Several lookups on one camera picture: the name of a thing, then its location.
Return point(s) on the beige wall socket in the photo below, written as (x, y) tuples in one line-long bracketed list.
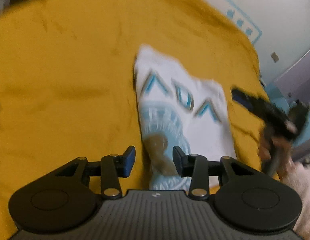
[(275, 57)]

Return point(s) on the mustard yellow quilt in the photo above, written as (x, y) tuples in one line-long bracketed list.
[(66, 81)]

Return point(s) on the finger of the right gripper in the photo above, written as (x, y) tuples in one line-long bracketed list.
[(257, 106)]

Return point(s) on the white printed t-shirt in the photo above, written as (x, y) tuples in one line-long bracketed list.
[(177, 109)]

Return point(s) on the white blue-trimmed headboard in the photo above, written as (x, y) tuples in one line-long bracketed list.
[(236, 15)]

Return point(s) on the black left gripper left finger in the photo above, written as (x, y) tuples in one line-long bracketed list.
[(110, 168)]

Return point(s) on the person's right hand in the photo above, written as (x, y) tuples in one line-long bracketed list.
[(271, 147)]

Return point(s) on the blue white wardrobe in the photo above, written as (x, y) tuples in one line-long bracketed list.
[(291, 86)]

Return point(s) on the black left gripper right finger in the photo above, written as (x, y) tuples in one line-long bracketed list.
[(199, 169)]

